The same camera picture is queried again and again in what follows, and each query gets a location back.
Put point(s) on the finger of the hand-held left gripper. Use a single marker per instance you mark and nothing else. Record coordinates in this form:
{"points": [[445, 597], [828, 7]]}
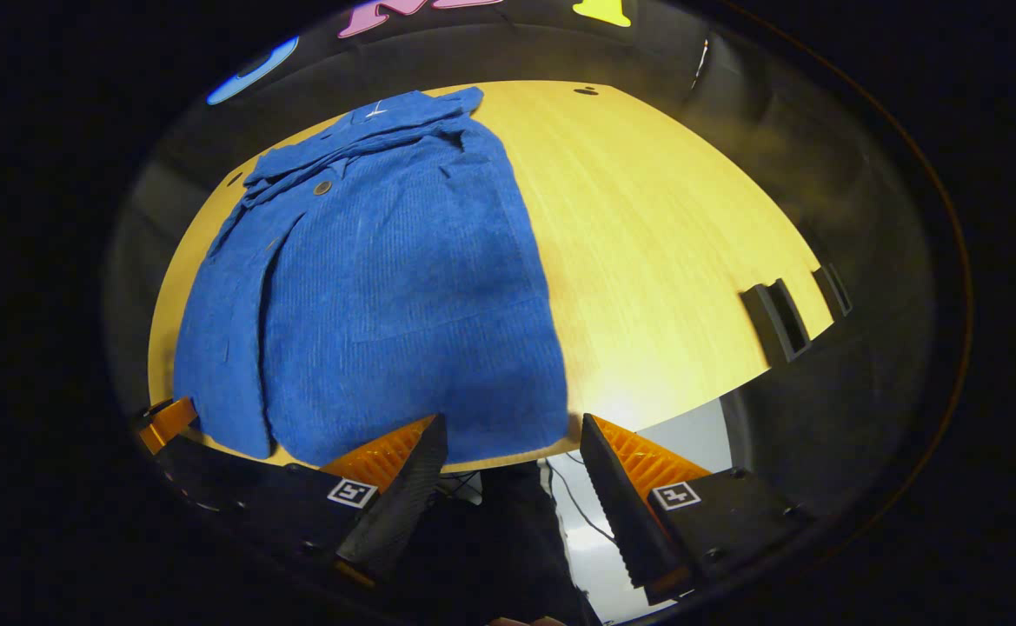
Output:
{"points": [[169, 422]]}

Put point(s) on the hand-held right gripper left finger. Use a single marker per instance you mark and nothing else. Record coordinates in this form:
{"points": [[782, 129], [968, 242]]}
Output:
{"points": [[399, 513]]}

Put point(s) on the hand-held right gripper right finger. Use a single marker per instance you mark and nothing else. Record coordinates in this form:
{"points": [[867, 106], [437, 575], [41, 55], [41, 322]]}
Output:
{"points": [[616, 513]]}

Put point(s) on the person's dark trousers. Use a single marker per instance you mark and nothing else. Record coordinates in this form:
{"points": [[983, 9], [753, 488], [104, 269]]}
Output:
{"points": [[508, 539]]}

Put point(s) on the black backdrop cloth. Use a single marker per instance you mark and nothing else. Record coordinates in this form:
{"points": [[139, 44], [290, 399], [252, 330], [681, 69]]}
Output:
{"points": [[473, 48]]}

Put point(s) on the black table edge bracket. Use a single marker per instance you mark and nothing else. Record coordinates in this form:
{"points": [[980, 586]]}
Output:
{"points": [[831, 291], [773, 322]]}

